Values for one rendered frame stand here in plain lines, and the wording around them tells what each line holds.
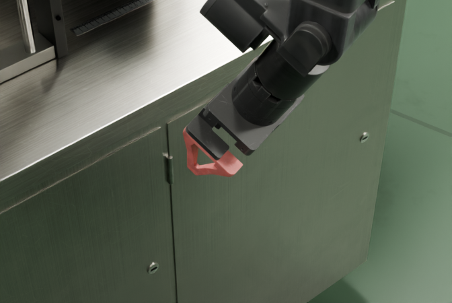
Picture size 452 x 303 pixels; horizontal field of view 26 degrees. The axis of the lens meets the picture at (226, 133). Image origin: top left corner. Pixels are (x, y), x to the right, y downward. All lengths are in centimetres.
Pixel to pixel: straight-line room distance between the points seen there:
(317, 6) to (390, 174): 171
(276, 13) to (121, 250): 73
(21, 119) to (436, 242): 131
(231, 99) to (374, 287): 135
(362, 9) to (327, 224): 112
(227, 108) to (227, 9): 11
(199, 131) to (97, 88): 42
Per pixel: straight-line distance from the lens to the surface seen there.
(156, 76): 138
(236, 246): 176
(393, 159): 257
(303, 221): 188
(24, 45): 141
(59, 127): 132
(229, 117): 97
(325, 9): 84
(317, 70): 91
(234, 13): 91
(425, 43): 296
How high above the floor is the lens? 179
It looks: 43 degrees down
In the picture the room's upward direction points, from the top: straight up
